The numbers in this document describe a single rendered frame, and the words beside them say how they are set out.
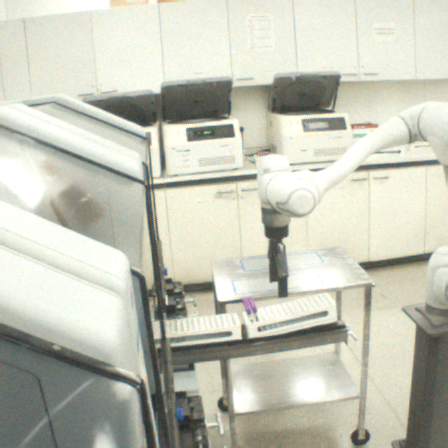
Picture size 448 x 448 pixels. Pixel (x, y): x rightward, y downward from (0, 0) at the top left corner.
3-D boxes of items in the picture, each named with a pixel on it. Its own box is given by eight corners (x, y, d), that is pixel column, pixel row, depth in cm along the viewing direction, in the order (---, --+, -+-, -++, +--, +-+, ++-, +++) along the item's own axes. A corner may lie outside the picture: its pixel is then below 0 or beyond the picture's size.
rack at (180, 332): (149, 352, 171) (146, 335, 169) (149, 338, 181) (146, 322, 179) (242, 342, 174) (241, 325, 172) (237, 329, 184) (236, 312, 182)
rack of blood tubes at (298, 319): (249, 341, 174) (246, 325, 172) (244, 328, 184) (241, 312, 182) (337, 320, 176) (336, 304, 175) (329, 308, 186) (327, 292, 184)
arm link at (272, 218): (286, 201, 173) (287, 219, 175) (258, 203, 172) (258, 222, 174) (293, 208, 165) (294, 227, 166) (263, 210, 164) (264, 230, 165)
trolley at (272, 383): (226, 466, 226) (210, 301, 203) (217, 409, 270) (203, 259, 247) (372, 445, 230) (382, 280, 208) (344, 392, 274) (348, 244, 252)
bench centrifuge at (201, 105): (167, 178, 393) (159, 82, 375) (164, 163, 453) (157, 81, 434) (245, 170, 400) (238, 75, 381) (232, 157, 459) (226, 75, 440)
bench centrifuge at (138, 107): (85, 186, 388) (76, 98, 371) (96, 171, 448) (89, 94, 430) (161, 178, 392) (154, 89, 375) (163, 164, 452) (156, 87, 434)
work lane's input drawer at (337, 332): (141, 374, 171) (137, 350, 168) (141, 354, 184) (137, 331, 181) (360, 344, 178) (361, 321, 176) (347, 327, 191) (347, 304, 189)
